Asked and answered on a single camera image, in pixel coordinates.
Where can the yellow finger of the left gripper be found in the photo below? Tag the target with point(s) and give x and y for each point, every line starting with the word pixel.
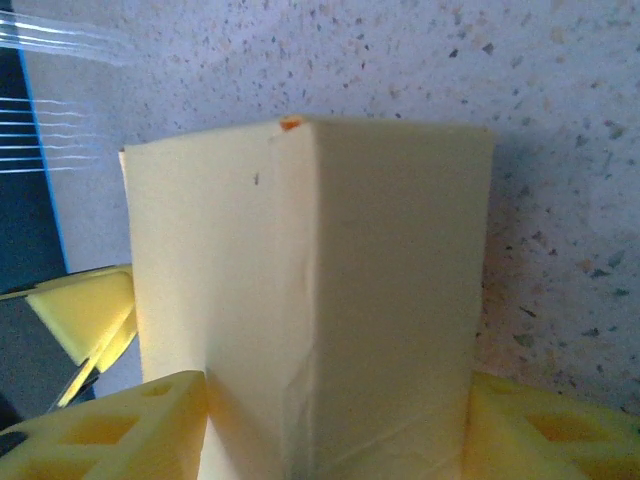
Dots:
pixel 85 315
pixel 107 350

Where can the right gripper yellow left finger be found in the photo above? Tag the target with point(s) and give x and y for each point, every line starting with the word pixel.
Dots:
pixel 100 445

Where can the pale yellow paper box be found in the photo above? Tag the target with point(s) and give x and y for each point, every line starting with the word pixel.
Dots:
pixel 350 250

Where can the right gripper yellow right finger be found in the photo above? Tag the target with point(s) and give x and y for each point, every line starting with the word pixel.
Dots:
pixel 550 445

